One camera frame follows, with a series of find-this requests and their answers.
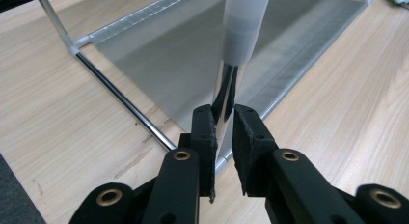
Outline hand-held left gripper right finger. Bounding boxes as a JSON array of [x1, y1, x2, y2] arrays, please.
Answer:
[[231, 103, 279, 198]]

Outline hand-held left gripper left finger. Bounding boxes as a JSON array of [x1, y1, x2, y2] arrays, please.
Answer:
[[178, 103, 219, 204]]

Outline two-tier metal frame rack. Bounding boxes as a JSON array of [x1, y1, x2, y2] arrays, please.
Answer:
[[32, 0, 380, 177]]

